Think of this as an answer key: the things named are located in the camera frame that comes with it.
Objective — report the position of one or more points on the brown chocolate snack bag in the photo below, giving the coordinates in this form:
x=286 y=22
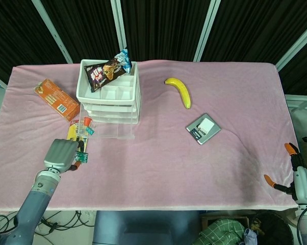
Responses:
x=102 y=75

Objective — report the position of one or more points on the white plastic equipment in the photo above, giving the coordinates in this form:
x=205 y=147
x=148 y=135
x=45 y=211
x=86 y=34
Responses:
x=300 y=104

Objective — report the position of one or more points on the white frame post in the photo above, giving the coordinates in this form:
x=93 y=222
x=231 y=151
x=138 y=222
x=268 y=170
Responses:
x=205 y=30
x=293 y=48
x=55 y=35
x=119 y=28

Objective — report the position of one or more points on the black curtain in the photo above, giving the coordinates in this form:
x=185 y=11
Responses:
x=163 y=28

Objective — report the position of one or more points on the orange cardboard box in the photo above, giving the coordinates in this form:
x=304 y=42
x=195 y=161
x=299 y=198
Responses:
x=56 y=98

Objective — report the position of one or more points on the blue white snack bag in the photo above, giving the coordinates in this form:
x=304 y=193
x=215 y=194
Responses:
x=124 y=58

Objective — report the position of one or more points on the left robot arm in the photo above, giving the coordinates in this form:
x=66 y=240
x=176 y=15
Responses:
x=33 y=204

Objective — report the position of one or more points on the small green white pack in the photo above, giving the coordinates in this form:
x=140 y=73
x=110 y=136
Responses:
x=82 y=157

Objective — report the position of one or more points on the white drawer organizer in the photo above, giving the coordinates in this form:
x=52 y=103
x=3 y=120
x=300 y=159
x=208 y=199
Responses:
x=136 y=99

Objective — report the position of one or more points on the clear plastic drawer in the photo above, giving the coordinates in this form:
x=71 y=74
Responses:
x=112 y=128
x=123 y=114
x=123 y=121

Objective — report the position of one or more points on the white power adapter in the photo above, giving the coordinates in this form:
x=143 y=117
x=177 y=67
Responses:
x=207 y=125

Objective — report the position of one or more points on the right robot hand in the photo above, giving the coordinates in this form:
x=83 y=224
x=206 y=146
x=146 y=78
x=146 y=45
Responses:
x=305 y=183

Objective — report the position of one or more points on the brown cardboard box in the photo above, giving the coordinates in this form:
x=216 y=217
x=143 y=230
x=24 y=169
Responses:
x=207 y=219

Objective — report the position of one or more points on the pink table cloth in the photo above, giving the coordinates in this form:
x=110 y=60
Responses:
x=156 y=166

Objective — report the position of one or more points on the black woven basket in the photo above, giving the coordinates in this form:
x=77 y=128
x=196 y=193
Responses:
x=270 y=227

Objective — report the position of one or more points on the orange red clip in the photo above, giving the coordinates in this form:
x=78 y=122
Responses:
x=87 y=121

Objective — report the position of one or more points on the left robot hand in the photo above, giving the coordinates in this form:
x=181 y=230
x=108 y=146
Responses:
x=60 y=155

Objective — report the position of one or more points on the green plaid cloth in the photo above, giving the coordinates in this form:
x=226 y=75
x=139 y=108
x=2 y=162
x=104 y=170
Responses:
x=219 y=232

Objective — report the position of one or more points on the silver digital scale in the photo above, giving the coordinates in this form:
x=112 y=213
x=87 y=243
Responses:
x=209 y=135

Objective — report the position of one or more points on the yellow razor blister pack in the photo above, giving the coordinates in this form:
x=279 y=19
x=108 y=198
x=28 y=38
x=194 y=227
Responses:
x=72 y=132

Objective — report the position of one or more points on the yellow banana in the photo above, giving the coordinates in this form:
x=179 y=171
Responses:
x=182 y=92

